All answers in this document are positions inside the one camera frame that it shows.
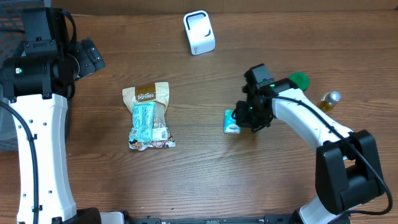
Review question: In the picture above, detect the white barcode scanner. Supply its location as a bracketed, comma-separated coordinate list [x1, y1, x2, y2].
[183, 10, 216, 55]

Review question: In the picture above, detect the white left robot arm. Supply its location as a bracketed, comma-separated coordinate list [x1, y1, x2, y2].
[1, 7, 105, 223]

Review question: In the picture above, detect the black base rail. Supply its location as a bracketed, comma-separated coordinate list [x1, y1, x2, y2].
[99, 211, 296, 224]

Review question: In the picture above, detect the small teal white carton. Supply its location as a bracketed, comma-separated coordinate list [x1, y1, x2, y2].
[223, 110, 241, 134]

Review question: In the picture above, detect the teal snack packet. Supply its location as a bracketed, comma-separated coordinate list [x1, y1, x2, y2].
[129, 102, 155, 142]

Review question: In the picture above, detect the green white yogurt cup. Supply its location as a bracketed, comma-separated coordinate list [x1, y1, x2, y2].
[289, 72, 310, 91]

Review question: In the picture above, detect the brown white snack bag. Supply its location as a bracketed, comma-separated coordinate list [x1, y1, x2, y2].
[122, 82, 175, 151]

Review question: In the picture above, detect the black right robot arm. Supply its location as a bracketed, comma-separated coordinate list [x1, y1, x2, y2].
[231, 63, 393, 223]

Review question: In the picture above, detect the yellow liquid glass bottle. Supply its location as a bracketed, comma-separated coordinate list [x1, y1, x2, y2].
[317, 90, 342, 113]

